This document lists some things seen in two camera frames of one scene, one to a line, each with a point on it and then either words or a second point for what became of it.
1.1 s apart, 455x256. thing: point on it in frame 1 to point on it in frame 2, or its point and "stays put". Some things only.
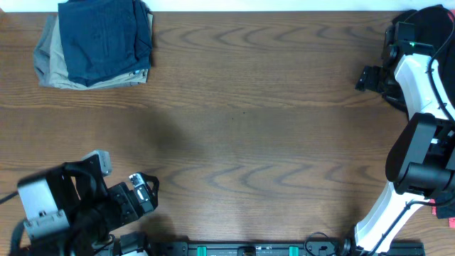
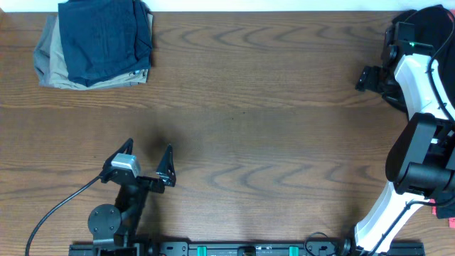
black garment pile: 434,29 stays put
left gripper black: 133,198 to 143,180
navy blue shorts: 104,39 stays put
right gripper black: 368,79 stays put
